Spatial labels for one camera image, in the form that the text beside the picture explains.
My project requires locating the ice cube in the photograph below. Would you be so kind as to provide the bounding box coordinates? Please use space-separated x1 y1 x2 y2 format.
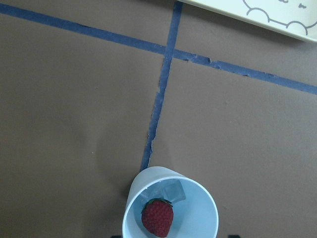
138 191 152 207
161 179 186 204

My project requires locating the light blue plastic cup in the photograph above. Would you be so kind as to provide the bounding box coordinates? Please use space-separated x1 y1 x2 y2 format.
122 166 219 238

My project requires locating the red strawberry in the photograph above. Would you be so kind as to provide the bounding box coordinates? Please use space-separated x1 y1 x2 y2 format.
141 198 174 238

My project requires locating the cream bear serving tray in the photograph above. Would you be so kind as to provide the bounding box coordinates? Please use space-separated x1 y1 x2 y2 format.
183 0 317 43

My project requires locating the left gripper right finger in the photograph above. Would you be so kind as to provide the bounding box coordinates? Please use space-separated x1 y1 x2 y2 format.
227 235 241 238

